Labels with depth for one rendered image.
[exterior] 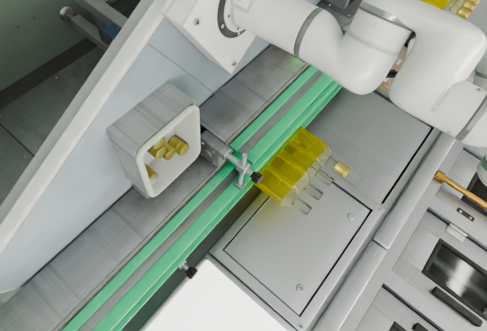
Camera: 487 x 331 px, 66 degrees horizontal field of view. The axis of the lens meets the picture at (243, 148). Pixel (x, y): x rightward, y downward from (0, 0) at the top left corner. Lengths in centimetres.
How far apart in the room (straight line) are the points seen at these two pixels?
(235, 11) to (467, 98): 42
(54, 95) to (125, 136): 78
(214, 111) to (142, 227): 35
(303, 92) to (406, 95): 50
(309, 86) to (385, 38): 51
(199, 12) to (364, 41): 28
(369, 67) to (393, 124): 89
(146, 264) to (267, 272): 36
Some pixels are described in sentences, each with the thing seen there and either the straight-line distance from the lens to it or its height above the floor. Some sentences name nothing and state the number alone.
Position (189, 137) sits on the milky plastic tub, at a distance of 92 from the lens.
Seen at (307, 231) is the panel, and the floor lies 117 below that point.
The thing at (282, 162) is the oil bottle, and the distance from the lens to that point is 109.
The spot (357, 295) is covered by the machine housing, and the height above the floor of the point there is 138.
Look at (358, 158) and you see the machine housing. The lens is 139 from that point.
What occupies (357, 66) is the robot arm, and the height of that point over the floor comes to 108.
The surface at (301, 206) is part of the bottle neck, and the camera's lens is 106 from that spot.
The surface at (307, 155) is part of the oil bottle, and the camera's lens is 112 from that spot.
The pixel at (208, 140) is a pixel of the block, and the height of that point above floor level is 84.
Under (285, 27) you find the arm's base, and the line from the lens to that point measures 70.
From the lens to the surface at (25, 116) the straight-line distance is 150.
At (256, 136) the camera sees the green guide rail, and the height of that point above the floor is 92.
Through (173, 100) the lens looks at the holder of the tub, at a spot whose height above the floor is 80.
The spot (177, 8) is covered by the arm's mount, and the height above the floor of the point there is 78.
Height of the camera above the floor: 118
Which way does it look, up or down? 15 degrees down
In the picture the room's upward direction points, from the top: 127 degrees clockwise
